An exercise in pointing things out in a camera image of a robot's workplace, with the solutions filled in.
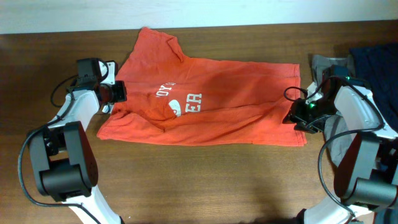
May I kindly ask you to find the red printed t-shirt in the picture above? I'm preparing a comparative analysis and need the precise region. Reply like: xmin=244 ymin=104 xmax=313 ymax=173
xmin=97 ymin=27 xmax=307 ymax=147

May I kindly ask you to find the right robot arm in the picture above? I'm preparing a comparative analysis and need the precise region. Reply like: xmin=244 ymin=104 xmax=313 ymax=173
xmin=283 ymin=65 xmax=397 ymax=223

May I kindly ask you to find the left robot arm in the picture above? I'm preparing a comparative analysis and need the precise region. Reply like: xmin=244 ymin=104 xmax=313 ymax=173
xmin=17 ymin=58 xmax=127 ymax=223

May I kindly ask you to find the grey garment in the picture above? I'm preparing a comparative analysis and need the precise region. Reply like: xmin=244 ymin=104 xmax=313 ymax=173
xmin=311 ymin=54 xmax=356 ymax=167

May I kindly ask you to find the navy blue garment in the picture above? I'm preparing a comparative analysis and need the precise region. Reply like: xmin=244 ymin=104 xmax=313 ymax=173
xmin=349 ymin=43 xmax=397 ymax=131

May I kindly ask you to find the blue-grey garment at corner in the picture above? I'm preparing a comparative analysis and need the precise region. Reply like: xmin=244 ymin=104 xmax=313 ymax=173
xmin=374 ymin=209 xmax=398 ymax=224

